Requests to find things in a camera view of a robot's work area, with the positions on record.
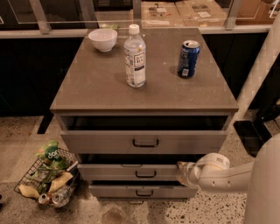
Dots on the black wire basket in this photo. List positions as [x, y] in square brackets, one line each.
[40, 176]

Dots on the green snack bag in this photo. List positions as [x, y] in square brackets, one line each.
[49, 154]

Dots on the crushed silver can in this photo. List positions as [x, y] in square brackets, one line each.
[56, 199]

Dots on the left cardboard box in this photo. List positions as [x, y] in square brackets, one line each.
[160, 14]

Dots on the clear plastic water bottle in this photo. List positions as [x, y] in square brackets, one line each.
[135, 57]

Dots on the grey drawer cabinet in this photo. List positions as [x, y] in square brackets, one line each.
[95, 84]

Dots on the yellow snack bag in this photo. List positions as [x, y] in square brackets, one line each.
[60, 181]
[28, 191]

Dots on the right cardboard box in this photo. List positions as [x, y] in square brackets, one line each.
[201, 13]

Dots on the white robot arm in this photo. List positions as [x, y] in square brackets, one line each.
[259, 179]

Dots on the white diagonal pole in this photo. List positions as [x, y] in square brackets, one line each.
[260, 69]

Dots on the cardboard box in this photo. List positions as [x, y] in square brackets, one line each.
[201, 13]
[160, 14]

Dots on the blue soda can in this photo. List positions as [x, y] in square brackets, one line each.
[188, 56]

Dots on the grey top drawer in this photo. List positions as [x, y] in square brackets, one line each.
[145, 134]

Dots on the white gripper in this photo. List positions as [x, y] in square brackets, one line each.
[189, 174]

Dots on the black floor tray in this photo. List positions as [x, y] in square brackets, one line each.
[253, 135]

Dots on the white ceramic bowl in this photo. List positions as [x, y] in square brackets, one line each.
[103, 39]

